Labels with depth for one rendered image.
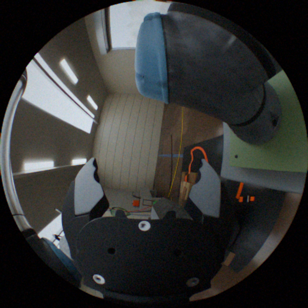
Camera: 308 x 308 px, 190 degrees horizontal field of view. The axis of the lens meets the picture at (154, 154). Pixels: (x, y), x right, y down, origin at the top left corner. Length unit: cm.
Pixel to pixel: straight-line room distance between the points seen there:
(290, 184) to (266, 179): 10
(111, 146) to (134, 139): 143
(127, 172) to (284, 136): 594
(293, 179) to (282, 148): 11
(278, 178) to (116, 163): 598
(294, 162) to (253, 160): 13
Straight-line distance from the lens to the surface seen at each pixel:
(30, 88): 308
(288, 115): 28
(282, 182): 32
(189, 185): 179
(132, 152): 580
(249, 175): 35
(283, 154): 26
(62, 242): 92
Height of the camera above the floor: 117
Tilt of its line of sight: 9 degrees down
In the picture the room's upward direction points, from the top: 82 degrees counter-clockwise
